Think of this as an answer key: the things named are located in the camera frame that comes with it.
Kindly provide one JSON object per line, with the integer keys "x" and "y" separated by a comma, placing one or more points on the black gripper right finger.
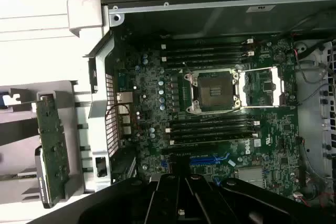
{"x": 199, "y": 200}

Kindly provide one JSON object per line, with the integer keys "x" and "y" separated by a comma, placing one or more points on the blue expansion slot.
{"x": 204, "y": 161}

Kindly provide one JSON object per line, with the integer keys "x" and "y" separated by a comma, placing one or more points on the CPU socket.
{"x": 214, "y": 90}

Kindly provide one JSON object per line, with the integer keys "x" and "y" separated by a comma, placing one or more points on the black expansion slot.
{"x": 189, "y": 148}

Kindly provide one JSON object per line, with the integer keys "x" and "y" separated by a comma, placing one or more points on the silver socket cover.
{"x": 277, "y": 85}

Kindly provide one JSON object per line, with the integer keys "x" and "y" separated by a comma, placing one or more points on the black RAM slot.
{"x": 207, "y": 50}
{"x": 210, "y": 121}
{"x": 210, "y": 127}
{"x": 210, "y": 140}
{"x": 210, "y": 134}
{"x": 207, "y": 43}
{"x": 207, "y": 56}
{"x": 207, "y": 62}

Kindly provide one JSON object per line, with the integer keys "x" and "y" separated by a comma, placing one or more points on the grey corner fixture block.
{"x": 84, "y": 14}

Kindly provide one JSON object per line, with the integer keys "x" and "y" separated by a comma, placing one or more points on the green Dell motherboard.
{"x": 275, "y": 129}

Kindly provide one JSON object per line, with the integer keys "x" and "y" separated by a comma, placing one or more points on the silver ethernet port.
{"x": 124, "y": 97}

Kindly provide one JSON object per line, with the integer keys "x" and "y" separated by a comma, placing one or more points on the silver chipset heatsink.
{"x": 250, "y": 175}

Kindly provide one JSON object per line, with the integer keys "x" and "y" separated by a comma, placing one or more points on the grey metal PC case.
{"x": 99, "y": 103}

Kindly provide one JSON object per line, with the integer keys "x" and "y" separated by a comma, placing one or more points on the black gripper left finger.
{"x": 168, "y": 197}

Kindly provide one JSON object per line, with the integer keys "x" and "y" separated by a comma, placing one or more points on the grey parts rack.
{"x": 21, "y": 161}

